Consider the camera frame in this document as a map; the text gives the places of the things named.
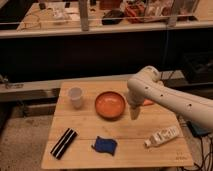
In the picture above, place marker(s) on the black striped case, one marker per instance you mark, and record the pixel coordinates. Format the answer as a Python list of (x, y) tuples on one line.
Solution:
[(63, 143)]

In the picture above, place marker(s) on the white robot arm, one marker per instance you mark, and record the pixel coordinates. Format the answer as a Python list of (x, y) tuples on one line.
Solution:
[(145, 85)]

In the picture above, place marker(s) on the white cup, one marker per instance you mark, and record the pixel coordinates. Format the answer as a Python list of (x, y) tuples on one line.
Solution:
[(75, 95)]

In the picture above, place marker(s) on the grey metal post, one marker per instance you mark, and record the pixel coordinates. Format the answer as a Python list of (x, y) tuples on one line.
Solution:
[(83, 10)]

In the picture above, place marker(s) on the blue cloth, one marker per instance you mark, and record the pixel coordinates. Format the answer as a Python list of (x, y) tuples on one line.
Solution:
[(105, 145)]

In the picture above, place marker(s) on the orange ceramic bowl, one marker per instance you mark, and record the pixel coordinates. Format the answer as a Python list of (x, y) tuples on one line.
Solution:
[(110, 105)]

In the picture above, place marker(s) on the orange carrot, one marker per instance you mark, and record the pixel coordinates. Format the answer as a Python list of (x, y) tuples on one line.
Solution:
[(147, 102)]

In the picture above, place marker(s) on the black power box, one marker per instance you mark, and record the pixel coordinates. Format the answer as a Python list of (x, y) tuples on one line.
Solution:
[(196, 130)]

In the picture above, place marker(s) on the red object on shelf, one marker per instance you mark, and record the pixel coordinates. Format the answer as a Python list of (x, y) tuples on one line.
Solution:
[(135, 13)]

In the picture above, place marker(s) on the black bag on shelf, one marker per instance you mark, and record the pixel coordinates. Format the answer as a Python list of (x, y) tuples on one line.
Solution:
[(112, 17)]

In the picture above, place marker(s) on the white plastic bottle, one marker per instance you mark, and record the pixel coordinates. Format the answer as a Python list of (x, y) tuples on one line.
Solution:
[(161, 137)]

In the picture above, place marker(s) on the beige wooden pusher tip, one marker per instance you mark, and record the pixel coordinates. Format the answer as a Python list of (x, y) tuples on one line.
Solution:
[(134, 113)]

